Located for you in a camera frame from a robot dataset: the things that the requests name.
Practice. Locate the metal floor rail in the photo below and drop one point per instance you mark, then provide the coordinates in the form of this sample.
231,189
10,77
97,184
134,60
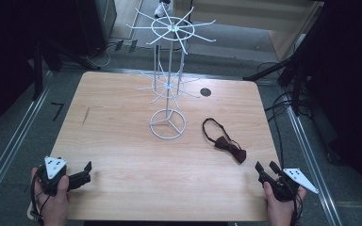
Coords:
314,169
9,153

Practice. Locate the dark red bow tie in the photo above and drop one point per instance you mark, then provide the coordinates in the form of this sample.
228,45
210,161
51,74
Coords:
237,153

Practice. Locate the person's right hand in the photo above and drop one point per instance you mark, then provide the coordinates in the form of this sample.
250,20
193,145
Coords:
279,208

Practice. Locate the black round table grommet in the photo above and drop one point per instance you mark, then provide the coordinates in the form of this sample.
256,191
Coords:
205,92

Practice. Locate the black tape mark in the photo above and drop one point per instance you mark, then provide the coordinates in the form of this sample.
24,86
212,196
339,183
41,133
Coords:
58,110

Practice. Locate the person's left hand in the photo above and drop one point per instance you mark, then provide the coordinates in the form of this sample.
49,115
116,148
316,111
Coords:
55,205

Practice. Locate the black metal stand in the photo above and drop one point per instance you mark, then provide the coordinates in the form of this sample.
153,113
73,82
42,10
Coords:
290,67
38,72

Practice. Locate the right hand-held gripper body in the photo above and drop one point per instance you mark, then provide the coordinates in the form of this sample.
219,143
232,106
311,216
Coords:
287,186

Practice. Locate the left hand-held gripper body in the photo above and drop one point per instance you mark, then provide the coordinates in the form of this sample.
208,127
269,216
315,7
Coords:
52,179

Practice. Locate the black cabinet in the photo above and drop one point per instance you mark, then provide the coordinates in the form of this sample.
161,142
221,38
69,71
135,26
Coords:
99,25

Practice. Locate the white shoe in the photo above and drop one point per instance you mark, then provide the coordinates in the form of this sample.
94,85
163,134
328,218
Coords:
161,10

